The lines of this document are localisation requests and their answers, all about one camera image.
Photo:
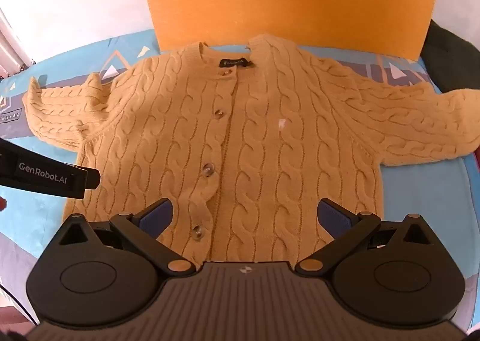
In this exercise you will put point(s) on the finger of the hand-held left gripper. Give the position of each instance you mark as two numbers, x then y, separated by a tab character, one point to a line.
93	179

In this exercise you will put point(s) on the blue printed bed sheet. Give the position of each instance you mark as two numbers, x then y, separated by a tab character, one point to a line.
420	194

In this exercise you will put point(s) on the dark cloth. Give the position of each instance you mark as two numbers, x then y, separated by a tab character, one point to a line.
450	52

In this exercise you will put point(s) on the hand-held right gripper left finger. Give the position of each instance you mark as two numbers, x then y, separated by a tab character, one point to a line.
158	218

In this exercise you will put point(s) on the white curtain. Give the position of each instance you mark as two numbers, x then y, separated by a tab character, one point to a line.
11	48

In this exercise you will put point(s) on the person's left hand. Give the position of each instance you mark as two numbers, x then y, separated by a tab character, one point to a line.
2	203

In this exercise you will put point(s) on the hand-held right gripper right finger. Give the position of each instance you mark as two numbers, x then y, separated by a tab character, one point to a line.
333	218

